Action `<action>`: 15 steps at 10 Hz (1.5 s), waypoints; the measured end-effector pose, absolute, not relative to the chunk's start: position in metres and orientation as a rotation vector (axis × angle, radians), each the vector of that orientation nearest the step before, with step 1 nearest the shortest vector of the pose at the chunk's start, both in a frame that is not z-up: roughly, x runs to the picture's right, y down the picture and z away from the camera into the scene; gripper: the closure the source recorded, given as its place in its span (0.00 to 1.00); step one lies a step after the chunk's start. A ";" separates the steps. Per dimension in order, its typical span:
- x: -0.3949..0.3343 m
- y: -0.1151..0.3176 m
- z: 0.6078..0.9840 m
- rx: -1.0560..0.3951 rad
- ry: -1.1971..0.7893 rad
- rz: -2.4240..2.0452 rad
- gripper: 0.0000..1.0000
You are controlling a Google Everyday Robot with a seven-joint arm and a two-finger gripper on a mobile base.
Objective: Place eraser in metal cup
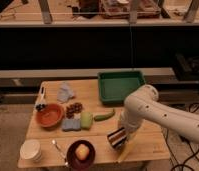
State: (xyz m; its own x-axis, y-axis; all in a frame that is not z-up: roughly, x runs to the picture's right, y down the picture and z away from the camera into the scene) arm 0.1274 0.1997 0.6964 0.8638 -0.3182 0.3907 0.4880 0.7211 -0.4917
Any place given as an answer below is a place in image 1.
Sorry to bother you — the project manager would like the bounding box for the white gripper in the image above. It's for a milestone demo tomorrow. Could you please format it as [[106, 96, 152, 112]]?
[[118, 111, 142, 133]]

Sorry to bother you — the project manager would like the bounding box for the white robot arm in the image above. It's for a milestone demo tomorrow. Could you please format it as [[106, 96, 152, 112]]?
[[119, 84, 199, 144]]

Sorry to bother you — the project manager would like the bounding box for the striped cup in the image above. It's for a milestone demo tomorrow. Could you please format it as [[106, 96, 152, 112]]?
[[107, 127, 127, 149]]

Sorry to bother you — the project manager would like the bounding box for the white metal cup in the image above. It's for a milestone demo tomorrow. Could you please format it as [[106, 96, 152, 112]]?
[[20, 139, 42, 162]]

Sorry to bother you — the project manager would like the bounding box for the green cucumber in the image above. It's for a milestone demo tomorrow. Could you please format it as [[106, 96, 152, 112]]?
[[94, 109, 115, 122]]

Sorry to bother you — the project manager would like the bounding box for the yellow banana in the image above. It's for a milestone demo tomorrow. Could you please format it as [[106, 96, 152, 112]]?
[[117, 131, 140, 164]]

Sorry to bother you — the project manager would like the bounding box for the green plastic tray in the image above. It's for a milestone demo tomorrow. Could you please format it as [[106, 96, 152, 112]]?
[[98, 71, 145, 105]]

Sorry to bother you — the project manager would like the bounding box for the brown grape bunch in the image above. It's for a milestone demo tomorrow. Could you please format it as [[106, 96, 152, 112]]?
[[66, 102, 83, 119]]

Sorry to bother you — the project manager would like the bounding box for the yellow fruit on plate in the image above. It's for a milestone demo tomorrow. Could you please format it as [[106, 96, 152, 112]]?
[[75, 144, 90, 160]]

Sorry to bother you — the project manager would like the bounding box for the wooden table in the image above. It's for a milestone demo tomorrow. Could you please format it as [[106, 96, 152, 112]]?
[[18, 79, 170, 168]]

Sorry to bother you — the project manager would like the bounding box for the blue sponge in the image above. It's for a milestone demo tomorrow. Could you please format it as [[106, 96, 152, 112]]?
[[62, 119, 81, 132]]

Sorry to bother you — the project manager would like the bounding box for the crumpled grey cloth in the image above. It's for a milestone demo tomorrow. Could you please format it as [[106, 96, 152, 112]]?
[[57, 82, 75, 103]]

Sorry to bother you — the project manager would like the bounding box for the dark red plate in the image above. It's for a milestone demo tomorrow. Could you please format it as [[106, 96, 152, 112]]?
[[67, 140, 95, 171]]

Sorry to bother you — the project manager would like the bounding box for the orange bowl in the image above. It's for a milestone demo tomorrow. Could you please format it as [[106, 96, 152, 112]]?
[[35, 103, 64, 128]]

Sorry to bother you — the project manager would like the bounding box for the metal spoon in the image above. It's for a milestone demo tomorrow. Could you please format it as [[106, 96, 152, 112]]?
[[52, 139, 69, 167]]

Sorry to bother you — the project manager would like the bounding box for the white handled brush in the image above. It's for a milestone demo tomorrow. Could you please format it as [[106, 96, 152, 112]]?
[[35, 87, 46, 111]]

